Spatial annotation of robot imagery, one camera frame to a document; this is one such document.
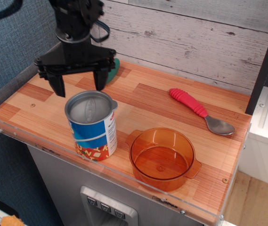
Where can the red handled metal spoon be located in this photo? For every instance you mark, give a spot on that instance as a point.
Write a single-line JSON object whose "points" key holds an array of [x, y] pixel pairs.
{"points": [[214, 125]]}

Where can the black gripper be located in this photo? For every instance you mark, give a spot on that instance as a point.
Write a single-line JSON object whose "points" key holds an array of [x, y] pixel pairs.
{"points": [[68, 58]]}

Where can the orange transparent plastic pot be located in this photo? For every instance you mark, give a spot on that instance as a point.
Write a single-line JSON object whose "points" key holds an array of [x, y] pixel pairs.
{"points": [[162, 158]]}

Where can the alphabet soup can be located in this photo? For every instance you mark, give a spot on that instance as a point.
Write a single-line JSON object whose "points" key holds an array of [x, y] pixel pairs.
{"points": [[92, 123]]}

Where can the green plastic toy vegetable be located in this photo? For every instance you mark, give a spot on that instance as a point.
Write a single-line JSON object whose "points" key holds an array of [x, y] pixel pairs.
{"points": [[114, 71]]}

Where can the clear acrylic table guard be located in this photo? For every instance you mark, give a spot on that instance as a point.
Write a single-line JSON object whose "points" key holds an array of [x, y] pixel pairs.
{"points": [[31, 112]]}

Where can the orange object bottom corner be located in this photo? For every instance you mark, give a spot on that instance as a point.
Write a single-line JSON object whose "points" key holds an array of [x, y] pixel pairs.
{"points": [[11, 221]]}

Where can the white toy sink unit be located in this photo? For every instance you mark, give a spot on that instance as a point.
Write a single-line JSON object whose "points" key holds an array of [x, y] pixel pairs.
{"points": [[254, 157]]}

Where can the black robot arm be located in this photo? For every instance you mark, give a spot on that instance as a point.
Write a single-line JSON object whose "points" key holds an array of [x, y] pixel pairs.
{"points": [[75, 19]]}

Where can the grey toy fridge cabinet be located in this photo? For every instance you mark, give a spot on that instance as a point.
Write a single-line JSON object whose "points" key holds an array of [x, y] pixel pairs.
{"points": [[64, 180]]}

